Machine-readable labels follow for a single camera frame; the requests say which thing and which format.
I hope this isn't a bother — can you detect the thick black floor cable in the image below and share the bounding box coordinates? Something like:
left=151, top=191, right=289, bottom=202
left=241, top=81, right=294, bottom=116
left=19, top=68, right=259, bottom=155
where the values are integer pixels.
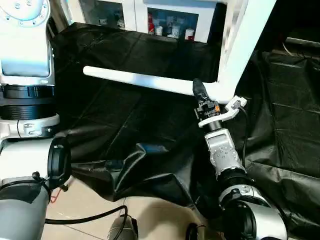
left=44, top=204, right=130, bottom=240

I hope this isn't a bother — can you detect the white plastic table leg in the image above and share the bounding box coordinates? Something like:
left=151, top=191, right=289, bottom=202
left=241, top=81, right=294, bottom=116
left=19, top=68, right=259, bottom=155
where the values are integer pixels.
left=82, top=65, right=224, bottom=99

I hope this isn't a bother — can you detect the large black screen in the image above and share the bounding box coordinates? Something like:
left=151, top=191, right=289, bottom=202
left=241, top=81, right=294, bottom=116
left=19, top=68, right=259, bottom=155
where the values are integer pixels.
left=265, top=0, right=320, bottom=42

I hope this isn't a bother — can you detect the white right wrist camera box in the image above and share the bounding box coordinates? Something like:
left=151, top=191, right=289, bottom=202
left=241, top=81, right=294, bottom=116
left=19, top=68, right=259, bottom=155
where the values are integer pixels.
left=199, top=95, right=249, bottom=132

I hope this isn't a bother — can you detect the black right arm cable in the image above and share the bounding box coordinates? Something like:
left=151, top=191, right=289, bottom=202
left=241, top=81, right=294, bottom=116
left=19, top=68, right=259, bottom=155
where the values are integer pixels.
left=239, top=104, right=252, bottom=168

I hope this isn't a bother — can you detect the silver metal bar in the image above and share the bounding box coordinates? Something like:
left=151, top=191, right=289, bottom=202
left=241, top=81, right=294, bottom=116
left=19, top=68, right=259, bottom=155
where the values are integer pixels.
left=282, top=37, right=320, bottom=52

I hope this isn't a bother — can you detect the red wire clothes hanger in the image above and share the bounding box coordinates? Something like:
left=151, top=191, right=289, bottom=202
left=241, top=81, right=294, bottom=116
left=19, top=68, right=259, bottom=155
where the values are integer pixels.
left=50, top=182, right=70, bottom=202

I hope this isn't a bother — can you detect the black plastic mat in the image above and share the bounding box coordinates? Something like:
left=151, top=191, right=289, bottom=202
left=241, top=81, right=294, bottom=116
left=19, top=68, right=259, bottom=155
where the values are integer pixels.
left=47, top=21, right=320, bottom=238

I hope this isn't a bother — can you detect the white plastic table top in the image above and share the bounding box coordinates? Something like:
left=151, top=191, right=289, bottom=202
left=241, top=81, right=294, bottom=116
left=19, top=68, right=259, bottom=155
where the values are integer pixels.
left=216, top=0, right=279, bottom=104

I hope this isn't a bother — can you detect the white glass-door cabinet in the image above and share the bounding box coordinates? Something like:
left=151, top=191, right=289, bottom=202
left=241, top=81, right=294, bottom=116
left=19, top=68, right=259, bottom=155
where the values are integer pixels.
left=60, top=0, right=222, bottom=44

